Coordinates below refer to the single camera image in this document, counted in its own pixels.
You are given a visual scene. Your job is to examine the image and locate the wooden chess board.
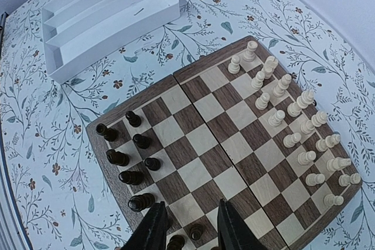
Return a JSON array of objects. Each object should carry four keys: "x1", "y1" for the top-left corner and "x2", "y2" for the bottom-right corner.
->
[{"x1": 87, "y1": 36, "x2": 362, "y2": 249}]

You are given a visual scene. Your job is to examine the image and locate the dark chess piece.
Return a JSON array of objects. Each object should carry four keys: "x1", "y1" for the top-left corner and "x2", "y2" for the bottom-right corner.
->
[
  {"x1": 118, "y1": 170, "x2": 144, "y2": 186},
  {"x1": 128, "y1": 193, "x2": 155, "y2": 212},
  {"x1": 96, "y1": 124, "x2": 118, "y2": 142}
]

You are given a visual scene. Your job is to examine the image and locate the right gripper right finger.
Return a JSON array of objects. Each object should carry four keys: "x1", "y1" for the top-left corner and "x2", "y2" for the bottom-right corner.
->
[{"x1": 217, "y1": 199, "x2": 265, "y2": 250}]

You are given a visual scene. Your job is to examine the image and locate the white chess king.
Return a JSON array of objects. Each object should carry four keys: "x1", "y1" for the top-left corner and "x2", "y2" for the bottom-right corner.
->
[{"x1": 287, "y1": 90, "x2": 314, "y2": 117}]

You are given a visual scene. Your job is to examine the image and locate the floral table cloth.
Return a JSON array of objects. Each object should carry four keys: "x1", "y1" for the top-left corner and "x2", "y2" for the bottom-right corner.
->
[{"x1": 1, "y1": 0, "x2": 374, "y2": 249}]

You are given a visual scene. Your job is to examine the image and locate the white chess bishop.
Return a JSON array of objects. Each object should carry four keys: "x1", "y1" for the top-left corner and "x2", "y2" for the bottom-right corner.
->
[{"x1": 316, "y1": 134, "x2": 341, "y2": 152}]

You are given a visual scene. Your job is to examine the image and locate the white chess pawn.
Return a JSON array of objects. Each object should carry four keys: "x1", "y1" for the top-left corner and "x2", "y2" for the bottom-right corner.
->
[
  {"x1": 339, "y1": 173, "x2": 362, "y2": 187},
  {"x1": 297, "y1": 150, "x2": 316, "y2": 165},
  {"x1": 305, "y1": 173, "x2": 325, "y2": 186}
]

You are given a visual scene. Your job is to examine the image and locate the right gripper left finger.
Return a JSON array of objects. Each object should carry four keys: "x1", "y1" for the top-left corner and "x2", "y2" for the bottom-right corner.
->
[{"x1": 121, "y1": 201, "x2": 168, "y2": 250}]

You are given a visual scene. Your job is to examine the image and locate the white chess knight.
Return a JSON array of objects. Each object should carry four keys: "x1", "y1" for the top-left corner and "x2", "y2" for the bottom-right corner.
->
[{"x1": 326, "y1": 157, "x2": 352, "y2": 172}]

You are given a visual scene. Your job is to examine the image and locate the dark chess pawn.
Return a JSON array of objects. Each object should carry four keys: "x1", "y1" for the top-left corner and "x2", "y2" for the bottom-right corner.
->
[
  {"x1": 189, "y1": 224, "x2": 204, "y2": 241},
  {"x1": 125, "y1": 111, "x2": 142, "y2": 128},
  {"x1": 106, "y1": 149, "x2": 129, "y2": 166},
  {"x1": 132, "y1": 133, "x2": 152, "y2": 149},
  {"x1": 144, "y1": 157, "x2": 161, "y2": 171}
]

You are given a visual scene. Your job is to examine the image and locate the white plastic tray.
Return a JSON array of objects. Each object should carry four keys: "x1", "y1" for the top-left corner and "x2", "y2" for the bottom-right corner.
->
[{"x1": 41, "y1": 0, "x2": 180, "y2": 84}]

